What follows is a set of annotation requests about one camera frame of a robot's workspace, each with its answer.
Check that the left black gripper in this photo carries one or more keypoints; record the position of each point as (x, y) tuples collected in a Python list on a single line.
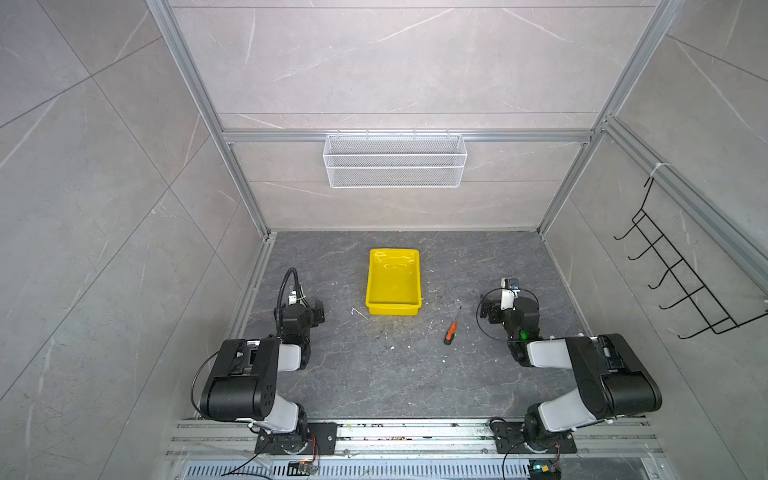
[(315, 315)]

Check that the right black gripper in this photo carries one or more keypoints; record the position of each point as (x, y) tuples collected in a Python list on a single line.
[(496, 311)]

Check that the orange handled screwdriver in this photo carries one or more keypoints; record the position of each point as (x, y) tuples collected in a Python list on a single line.
[(451, 331)]

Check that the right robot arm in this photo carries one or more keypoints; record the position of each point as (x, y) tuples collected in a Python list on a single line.
[(610, 379)]

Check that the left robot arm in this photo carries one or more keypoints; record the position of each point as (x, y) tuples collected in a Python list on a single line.
[(242, 383)]

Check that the yellow plastic bin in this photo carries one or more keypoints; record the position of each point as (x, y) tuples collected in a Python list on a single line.
[(394, 282)]

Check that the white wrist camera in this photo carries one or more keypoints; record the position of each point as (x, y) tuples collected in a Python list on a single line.
[(509, 293)]

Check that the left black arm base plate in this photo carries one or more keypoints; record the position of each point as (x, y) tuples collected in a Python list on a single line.
[(312, 438)]

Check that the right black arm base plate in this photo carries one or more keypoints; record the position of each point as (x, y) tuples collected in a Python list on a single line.
[(516, 437)]

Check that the white wire mesh basket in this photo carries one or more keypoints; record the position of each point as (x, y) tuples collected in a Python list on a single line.
[(369, 161)]

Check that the aluminium mounting rail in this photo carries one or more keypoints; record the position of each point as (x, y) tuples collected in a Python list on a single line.
[(437, 448)]

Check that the white cable tie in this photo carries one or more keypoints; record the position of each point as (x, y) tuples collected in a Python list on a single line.
[(656, 168)]

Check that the black wire hook rack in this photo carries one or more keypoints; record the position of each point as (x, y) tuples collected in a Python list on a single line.
[(695, 292)]

